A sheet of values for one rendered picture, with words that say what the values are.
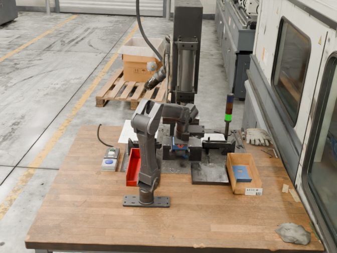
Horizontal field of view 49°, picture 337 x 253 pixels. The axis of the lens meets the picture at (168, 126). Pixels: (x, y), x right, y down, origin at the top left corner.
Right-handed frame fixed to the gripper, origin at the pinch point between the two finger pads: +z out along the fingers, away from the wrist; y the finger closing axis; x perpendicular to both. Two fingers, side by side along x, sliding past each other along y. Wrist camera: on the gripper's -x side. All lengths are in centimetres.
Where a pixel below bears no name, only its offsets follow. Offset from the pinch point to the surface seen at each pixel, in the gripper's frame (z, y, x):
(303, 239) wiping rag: -12, -50, -47
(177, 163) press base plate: 11.5, -2.9, 0.8
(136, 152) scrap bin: 9.9, 1.9, 22.2
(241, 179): 2.6, -16.2, -29.0
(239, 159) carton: 8.7, -1.0, -30.5
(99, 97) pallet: 198, 212, 95
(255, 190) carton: -1.1, -23.5, -33.5
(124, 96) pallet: 199, 216, 65
